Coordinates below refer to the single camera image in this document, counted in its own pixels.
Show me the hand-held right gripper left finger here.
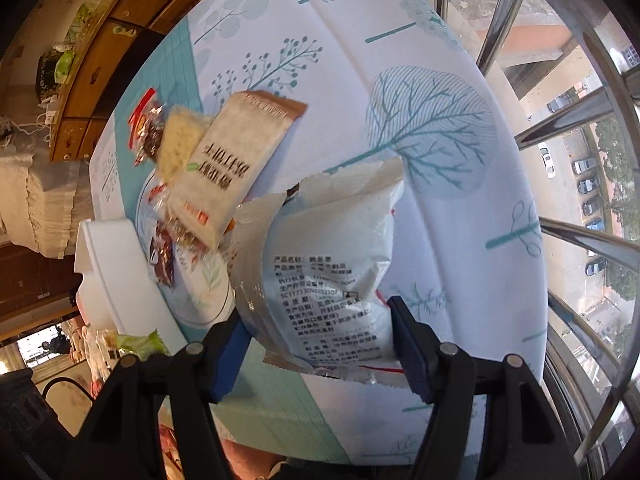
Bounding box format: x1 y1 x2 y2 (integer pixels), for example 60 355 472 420
65 317 253 480

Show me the clear packet of yellow crackers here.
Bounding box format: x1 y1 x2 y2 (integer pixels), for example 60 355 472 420
152 105 216 183

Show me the green tissue pack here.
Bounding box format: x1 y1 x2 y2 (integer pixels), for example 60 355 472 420
55 47 76 83

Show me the row of parked cars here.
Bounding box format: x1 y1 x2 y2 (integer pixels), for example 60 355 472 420
537 90 608 276

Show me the white lace cover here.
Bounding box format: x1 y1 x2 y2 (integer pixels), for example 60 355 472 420
0 155 93 261

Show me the white plastic storage bin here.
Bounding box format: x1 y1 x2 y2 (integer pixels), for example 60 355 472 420
75 217 238 346

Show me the wooden desk with drawers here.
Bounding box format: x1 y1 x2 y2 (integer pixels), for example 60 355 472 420
47 0 201 161

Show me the dark brown snack packet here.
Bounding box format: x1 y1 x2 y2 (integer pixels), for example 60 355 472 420
149 220 176 288

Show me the black patterned bag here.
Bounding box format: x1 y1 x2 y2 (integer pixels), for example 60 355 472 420
39 50 61 98

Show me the white snack packet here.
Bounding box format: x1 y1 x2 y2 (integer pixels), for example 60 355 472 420
230 156 406 386

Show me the beige cracker packet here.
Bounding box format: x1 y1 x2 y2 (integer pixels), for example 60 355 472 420
165 91 308 251

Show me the green leaf print card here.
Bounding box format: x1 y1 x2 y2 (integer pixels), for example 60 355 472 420
75 2 96 36

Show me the tree print tablecloth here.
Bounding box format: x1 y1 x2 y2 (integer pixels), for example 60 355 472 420
89 0 548 468

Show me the metal window grille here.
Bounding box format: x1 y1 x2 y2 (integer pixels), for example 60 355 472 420
385 0 640 480

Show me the white power strip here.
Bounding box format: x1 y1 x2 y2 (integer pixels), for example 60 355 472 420
37 100 63 126

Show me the green snack packet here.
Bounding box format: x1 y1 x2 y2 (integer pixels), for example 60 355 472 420
97 329 171 361

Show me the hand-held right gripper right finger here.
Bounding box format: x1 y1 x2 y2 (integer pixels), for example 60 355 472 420
387 296 581 480

